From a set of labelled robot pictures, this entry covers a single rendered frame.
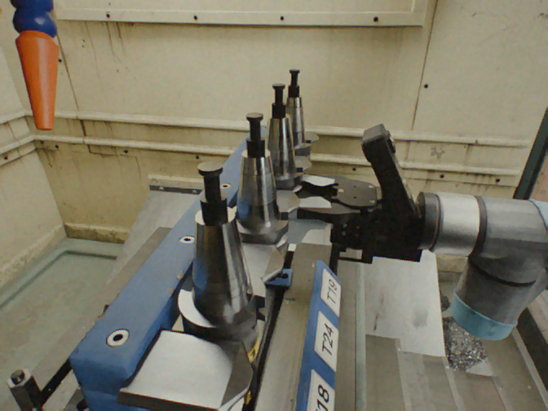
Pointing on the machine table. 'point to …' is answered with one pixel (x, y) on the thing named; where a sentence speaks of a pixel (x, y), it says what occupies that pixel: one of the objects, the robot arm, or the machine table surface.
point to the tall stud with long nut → (25, 390)
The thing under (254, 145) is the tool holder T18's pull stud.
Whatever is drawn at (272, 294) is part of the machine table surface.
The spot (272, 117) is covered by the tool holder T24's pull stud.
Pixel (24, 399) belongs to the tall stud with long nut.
